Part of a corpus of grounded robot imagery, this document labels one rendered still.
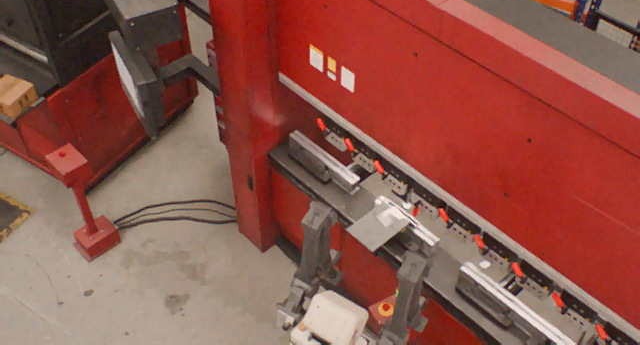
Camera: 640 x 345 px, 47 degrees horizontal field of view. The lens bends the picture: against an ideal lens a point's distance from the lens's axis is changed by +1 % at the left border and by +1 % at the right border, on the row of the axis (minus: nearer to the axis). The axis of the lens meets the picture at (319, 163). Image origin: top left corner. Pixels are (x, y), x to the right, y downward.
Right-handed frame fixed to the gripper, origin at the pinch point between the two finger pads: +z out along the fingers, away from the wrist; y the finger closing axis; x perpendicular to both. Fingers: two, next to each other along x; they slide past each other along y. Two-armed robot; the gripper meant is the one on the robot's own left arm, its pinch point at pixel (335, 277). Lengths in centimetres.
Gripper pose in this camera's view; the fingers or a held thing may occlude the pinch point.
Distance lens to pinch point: 346.1
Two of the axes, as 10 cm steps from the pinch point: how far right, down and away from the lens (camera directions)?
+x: -5.0, 8.5, -1.7
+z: 2.5, 3.3, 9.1
